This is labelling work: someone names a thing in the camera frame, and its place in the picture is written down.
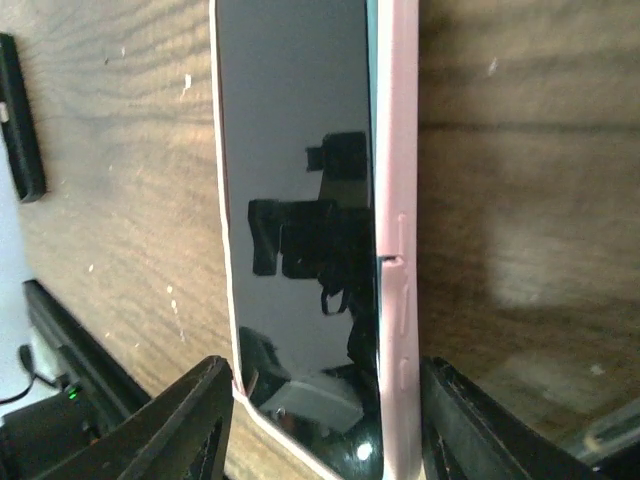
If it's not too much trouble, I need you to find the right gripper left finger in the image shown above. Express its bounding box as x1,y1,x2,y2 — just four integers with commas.
39,356,233,479

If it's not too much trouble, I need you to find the pink phone case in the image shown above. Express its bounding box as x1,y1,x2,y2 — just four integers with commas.
209,1,421,479

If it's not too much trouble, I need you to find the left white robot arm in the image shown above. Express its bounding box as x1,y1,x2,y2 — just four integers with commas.
1,345,151,479

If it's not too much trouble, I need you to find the teal-edged black phone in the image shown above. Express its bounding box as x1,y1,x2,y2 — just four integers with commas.
214,1,383,479

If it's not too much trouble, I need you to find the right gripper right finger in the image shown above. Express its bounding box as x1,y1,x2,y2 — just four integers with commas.
420,357,600,480

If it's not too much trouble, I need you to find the black aluminium frame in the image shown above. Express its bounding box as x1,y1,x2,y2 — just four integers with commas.
23,280,151,422

